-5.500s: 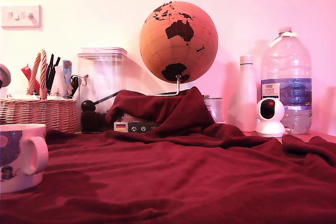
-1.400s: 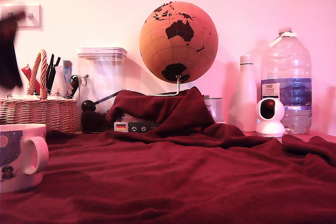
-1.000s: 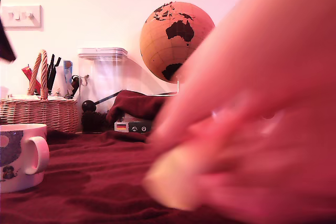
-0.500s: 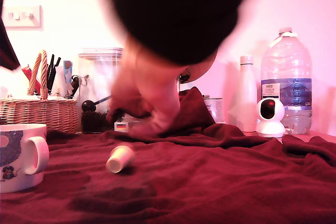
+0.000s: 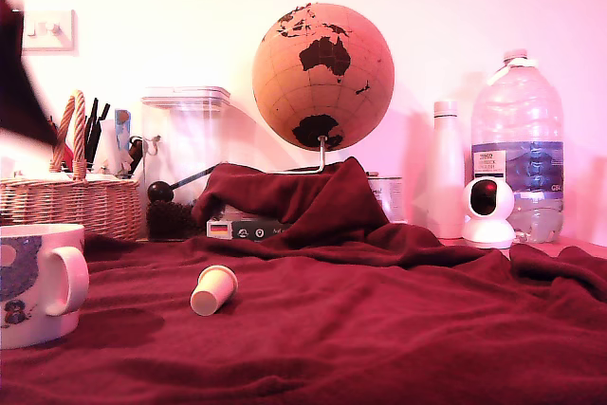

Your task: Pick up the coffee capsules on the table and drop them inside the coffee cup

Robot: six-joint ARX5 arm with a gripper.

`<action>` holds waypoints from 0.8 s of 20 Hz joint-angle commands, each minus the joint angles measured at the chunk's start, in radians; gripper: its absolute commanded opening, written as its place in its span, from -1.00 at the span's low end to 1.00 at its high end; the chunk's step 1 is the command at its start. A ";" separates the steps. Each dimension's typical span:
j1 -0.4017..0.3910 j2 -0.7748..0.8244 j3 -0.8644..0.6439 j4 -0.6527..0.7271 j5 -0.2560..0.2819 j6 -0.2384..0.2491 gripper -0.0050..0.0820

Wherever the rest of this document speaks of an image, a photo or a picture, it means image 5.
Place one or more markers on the white cup-shaped coffee capsule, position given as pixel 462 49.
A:
pixel 213 291

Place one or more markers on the white mug with blue print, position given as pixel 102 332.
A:
pixel 28 329

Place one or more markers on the pale flat box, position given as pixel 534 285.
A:
pixel 246 213

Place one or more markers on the black box with German flag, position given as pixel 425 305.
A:
pixel 246 232

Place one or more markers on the cork globe on metal stand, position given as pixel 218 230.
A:
pixel 322 92

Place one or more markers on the metal tin with label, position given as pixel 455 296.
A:
pixel 392 196

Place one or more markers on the clear plastic container with lid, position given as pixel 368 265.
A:
pixel 187 139

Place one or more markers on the black dish brush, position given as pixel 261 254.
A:
pixel 168 220

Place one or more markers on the white insulated bottle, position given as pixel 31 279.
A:
pixel 446 163

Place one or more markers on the dark red fleece cloth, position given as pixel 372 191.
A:
pixel 332 338

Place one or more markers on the white and blue carton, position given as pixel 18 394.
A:
pixel 122 130

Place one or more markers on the black pen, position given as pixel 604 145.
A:
pixel 91 130
pixel 101 115

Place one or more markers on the large clear water bottle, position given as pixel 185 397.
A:
pixel 517 111

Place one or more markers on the red packet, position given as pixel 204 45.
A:
pixel 71 158

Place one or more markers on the small white round camera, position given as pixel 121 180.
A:
pixel 489 232

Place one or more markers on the white wall switch plate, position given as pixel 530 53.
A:
pixel 52 32

